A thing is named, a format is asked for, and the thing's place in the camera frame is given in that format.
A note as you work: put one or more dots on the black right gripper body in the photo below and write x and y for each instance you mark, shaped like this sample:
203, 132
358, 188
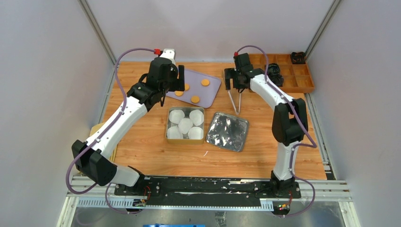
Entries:
232, 73

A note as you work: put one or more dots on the white paper cup bottom-right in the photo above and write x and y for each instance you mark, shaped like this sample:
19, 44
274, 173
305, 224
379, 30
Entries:
196, 133

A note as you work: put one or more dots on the rolled dark tie corner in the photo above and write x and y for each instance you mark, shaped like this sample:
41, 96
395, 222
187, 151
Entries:
298, 58

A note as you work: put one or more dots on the gold cookie tin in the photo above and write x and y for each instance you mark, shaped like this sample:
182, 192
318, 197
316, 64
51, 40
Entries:
185, 140

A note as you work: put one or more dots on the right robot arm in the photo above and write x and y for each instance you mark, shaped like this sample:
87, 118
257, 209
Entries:
289, 125

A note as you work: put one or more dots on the metal tongs grey handle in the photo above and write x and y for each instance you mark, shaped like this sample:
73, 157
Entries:
235, 99

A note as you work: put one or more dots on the silver tin lid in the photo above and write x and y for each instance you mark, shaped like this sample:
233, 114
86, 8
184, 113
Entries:
227, 132

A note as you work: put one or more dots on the white paper cup top-left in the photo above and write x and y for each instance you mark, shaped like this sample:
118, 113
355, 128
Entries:
176, 115

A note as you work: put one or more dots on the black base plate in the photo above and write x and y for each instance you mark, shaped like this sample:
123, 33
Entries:
208, 192

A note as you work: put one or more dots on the lavender plastic tray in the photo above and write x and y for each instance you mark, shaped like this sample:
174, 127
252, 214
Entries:
206, 94

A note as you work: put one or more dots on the white paper cup top-right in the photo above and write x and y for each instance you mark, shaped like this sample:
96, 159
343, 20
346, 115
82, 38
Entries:
197, 117

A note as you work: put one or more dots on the white paper cup bottom-left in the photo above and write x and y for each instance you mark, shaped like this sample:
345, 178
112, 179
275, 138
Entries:
173, 133

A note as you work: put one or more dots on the wooden compartment tray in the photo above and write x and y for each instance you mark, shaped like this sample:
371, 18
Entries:
297, 78

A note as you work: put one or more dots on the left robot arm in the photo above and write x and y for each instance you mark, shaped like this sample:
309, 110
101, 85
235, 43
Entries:
92, 155

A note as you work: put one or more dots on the rolled dark tie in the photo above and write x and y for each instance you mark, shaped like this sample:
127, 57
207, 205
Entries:
277, 79

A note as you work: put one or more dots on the white paper cup centre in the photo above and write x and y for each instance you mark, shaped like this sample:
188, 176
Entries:
185, 125

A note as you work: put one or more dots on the rolled green blue tie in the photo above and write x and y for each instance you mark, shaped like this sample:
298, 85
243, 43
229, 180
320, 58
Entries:
273, 69

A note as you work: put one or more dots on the aluminium frame rail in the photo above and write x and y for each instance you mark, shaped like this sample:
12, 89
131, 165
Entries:
97, 29

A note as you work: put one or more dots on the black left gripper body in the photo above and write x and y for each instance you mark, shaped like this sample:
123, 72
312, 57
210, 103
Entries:
174, 83

